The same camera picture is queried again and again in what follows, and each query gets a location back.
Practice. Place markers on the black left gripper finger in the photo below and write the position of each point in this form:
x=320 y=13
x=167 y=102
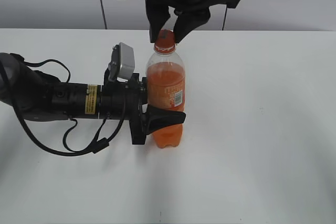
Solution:
x=157 y=119

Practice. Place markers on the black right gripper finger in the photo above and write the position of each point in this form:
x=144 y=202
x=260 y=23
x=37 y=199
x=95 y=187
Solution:
x=189 y=21
x=157 y=15

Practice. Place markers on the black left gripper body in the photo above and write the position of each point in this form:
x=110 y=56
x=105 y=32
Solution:
x=123 y=101

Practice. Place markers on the orange bottle cap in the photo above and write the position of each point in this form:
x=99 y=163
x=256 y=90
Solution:
x=165 y=42

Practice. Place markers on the orange soda plastic bottle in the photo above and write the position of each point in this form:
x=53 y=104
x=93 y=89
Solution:
x=166 y=81

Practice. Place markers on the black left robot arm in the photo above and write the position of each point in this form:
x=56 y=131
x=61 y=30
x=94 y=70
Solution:
x=42 y=97

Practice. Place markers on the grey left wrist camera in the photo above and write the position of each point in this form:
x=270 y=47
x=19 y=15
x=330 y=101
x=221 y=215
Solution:
x=124 y=65

